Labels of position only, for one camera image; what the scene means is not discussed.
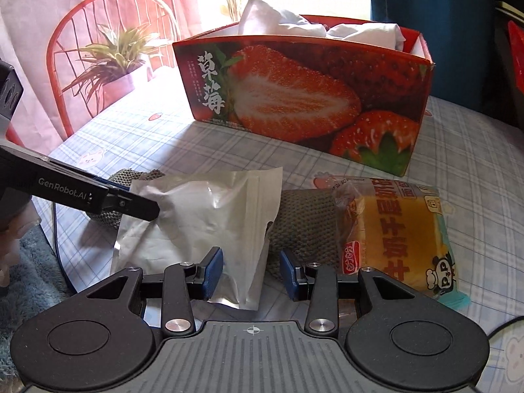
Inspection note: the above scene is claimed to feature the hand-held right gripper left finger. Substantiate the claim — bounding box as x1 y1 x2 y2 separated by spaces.
86 247 225 335

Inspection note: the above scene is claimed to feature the white foil pouch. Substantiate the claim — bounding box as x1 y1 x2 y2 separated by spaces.
111 166 284 311

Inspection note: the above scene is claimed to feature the grey knitted cloth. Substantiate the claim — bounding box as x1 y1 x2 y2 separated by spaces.
84 168 353 271

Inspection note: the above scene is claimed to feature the red plastic bag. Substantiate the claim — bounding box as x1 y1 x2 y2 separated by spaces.
508 20 524 64

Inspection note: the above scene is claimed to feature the person's left hand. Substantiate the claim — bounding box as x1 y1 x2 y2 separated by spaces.
0 205 42 289

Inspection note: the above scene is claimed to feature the red strawberry cardboard box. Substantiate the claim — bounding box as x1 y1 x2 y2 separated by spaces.
172 13 435 175

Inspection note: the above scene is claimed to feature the black cable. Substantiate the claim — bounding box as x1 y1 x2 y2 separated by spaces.
51 202 78 291
485 315 524 338

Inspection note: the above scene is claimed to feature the yellow cake snack packet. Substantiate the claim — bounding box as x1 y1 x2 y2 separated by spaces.
313 175 469 309

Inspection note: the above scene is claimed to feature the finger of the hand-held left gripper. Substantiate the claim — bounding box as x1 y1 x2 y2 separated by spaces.
104 188 160 222
94 177 132 193

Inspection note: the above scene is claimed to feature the white cloth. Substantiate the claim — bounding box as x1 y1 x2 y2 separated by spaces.
237 0 418 56

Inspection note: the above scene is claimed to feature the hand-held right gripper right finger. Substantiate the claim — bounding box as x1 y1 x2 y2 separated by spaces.
278 249 422 334

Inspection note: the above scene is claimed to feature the blue curtain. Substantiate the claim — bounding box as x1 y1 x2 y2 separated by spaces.
366 0 504 111

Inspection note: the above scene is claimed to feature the pink printed curtain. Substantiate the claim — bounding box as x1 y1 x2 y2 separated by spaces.
0 0 371 148

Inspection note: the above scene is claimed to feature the teal fuzzy blanket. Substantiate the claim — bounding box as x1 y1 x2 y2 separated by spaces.
0 221 83 348

